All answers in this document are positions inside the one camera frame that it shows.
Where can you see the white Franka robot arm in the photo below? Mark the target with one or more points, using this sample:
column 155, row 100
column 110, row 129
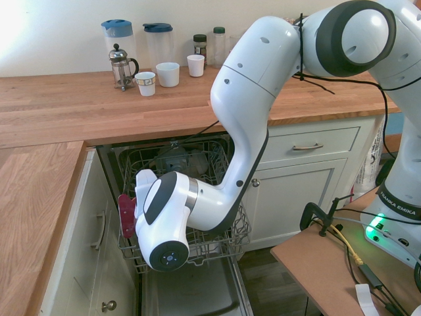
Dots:
column 243, row 98

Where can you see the clear jar green lid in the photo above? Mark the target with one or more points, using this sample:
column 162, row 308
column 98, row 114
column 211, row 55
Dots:
column 218, row 49

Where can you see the clear pitcher dark-blue lid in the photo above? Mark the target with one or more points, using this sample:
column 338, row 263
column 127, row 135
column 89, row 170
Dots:
column 158, row 46

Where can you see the clear drinking glass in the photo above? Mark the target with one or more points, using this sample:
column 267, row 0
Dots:
column 234, row 42

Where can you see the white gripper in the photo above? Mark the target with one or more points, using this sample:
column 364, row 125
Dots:
column 144, row 182

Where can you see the white printed bag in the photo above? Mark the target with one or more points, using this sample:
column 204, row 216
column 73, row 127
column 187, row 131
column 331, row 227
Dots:
column 370, row 161

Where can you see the brown robot mounting board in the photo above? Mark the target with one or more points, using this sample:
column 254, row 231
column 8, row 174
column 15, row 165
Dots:
column 312, row 260

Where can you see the black metal clamp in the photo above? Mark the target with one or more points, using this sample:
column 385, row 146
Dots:
column 307, row 214

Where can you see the steel dishwasher door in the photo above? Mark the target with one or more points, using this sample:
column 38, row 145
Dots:
column 190, row 289

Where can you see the spice jar black lid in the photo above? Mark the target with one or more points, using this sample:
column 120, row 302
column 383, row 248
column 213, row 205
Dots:
column 199, row 44

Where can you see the plain white cup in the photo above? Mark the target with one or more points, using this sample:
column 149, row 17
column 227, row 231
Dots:
column 195, row 67

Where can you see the white paper strip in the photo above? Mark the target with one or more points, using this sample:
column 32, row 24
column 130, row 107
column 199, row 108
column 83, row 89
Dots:
column 366, row 298

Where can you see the clear plastic container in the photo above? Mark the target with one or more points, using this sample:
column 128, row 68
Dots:
column 199, row 162

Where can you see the white cup patterned rim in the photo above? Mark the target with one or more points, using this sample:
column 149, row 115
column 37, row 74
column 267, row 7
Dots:
column 145, row 85

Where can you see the glass French press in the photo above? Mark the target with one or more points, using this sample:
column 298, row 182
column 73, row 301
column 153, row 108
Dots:
column 120, row 69

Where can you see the pink plastic plate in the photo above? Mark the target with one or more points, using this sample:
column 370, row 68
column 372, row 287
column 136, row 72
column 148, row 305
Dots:
column 126, row 217

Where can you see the round metal cabinet knob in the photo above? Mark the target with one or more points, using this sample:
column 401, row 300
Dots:
column 108, row 306
column 255, row 182

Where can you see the clear pitcher light-blue lid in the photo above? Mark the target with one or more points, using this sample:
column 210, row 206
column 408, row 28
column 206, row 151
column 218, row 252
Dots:
column 118, row 39

